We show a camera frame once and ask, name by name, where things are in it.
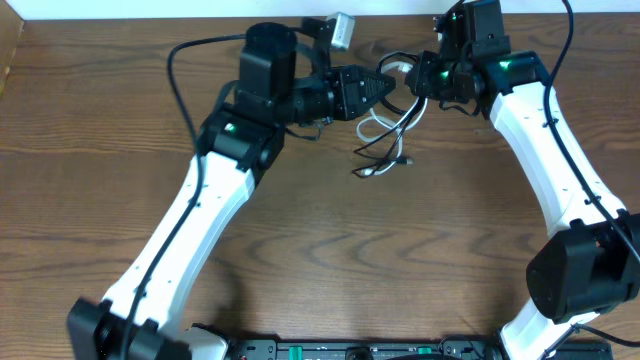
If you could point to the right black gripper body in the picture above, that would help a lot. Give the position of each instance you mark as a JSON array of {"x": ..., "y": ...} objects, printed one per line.
[{"x": 437, "y": 79}]

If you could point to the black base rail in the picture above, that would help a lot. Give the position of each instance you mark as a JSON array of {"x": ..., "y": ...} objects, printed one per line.
[{"x": 454, "y": 347}]

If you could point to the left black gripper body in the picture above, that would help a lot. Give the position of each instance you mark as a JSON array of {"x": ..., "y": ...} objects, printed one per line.
[{"x": 343, "y": 81}]

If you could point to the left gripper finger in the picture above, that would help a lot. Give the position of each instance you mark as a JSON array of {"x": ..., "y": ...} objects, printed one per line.
[
  {"x": 375, "y": 82},
  {"x": 377, "y": 95}
]

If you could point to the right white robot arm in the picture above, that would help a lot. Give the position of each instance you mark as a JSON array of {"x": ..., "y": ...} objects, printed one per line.
[{"x": 590, "y": 264}]

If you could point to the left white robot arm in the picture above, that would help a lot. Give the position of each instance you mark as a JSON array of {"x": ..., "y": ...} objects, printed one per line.
[{"x": 285, "y": 78}]

